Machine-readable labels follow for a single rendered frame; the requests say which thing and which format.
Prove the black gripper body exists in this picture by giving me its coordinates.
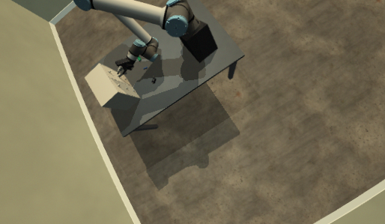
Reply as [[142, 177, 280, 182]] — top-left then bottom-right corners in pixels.
[[121, 57, 136, 70]]

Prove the grey chest of drawers with tan drawers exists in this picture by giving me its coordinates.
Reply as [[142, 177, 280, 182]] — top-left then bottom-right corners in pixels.
[[85, 63, 141, 110]]

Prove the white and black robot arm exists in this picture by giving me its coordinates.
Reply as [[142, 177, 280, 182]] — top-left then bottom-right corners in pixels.
[[73, 0, 201, 67]]

